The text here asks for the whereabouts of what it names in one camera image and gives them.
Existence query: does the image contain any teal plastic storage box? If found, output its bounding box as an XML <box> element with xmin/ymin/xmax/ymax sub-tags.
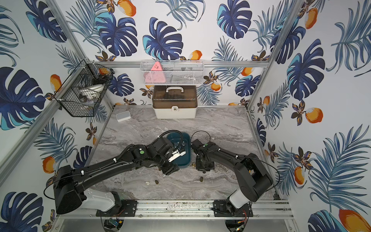
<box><xmin>167</xmin><ymin>132</ymin><xmax>191</xmax><ymax>169</ymax></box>

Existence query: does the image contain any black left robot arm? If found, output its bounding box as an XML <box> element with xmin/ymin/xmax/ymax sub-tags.
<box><xmin>52</xmin><ymin>131</ymin><xmax>186</xmax><ymax>215</ymax></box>

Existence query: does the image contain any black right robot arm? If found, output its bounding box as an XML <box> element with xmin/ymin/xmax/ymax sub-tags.
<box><xmin>190</xmin><ymin>138</ymin><xmax>276</xmax><ymax>217</ymax></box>

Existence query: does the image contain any small white box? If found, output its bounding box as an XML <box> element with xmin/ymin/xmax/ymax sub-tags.
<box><xmin>116</xmin><ymin>111</ymin><xmax>131</xmax><ymax>122</ymax></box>

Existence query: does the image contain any brown lid white toolbox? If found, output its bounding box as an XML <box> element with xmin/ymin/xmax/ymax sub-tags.
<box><xmin>152</xmin><ymin>86</ymin><xmax>198</xmax><ymax>119</ymax></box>

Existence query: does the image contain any pink triangle sign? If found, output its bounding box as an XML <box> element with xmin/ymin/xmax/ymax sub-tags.
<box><xmin>144</xmin><ymin>61</ymin><xmax>166</xmax><ymax>85</ymax></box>

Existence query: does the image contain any white bowl in basket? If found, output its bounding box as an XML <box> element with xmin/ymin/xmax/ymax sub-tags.
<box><xmin>80</xmin><ymin>84</ymin><xmax>104</xmax><ymax>97</ymax></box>

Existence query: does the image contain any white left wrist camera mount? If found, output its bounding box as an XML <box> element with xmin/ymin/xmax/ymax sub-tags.
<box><xmin>168</xmin><ymin>149</ymin><xmax>186</xmax><ymax>162</ymax></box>

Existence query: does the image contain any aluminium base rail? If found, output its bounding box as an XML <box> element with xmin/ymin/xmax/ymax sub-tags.
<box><xmin>57</xmin><ymin>200</ymin><xmax>294</xmax><ymax>220</ymax></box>

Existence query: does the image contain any black wire basket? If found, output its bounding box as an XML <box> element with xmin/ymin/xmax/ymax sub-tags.
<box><xmin>53</xmin><ymin>60</ymin><xmax>115</xmax><ymax>118</ymax></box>

